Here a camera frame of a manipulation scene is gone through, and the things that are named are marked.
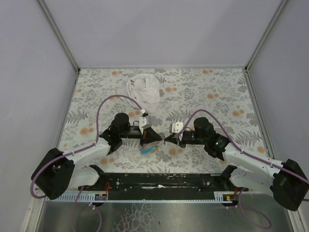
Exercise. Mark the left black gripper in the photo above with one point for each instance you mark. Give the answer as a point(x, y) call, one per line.
point(145, 137)

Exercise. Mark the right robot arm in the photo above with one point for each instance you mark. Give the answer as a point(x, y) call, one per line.
point(284, 181)

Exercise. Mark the crumpled white cloth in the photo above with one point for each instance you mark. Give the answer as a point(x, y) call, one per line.
point(144, 89)

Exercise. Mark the blue key tag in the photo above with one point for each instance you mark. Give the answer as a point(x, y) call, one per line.
point(148, 150)

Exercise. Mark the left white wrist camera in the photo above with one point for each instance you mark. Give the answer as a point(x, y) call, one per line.
point(144, 121)

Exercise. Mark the floral table mat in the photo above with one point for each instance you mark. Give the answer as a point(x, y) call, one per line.
point(220, 95)

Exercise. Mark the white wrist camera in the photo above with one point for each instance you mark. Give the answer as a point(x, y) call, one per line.
point(176, 127)
point(144, 121)

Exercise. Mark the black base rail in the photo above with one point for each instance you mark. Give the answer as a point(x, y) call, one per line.
point(162, 187)

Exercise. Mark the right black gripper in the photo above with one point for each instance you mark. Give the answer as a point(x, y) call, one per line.
point(178, 138)

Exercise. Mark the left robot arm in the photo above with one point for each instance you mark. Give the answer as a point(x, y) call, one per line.
point(58, 172)

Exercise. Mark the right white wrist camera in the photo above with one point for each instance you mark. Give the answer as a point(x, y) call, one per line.
point(176, 127)

